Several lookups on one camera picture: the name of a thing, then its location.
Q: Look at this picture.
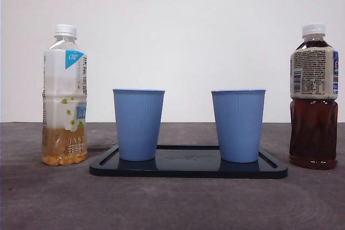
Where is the jasmine tea bottle white cap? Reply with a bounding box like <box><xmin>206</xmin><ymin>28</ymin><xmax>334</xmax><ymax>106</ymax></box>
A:
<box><xmin>40</xmin><ymin>24</ymin><xmax>89</xmax><ymax>166</ymax></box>

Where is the dark tea bottle white cap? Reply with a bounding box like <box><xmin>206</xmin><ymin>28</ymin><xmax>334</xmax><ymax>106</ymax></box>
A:
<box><xmin>288</xmin><ymin>23</ymin><xmax>339</xmax><ymax>170</ymax></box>

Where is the blue ribbed cup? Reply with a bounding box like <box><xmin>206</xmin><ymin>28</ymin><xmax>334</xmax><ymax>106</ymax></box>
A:
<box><xmin>211</xmin><ymin>88</ymin><xmax>267</xmax><ymax>163</ymax></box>
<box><xmin>112</xmin><ymin>88</ymin><xmax>165</xmax><ymax>162</ymax></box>

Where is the dark blue rectangular tray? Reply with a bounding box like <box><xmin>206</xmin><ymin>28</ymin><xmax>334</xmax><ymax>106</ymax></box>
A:
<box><xmin>88</xmin><ymin>144</ymin><xmax>288</xmax><ymax>179</ymax></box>

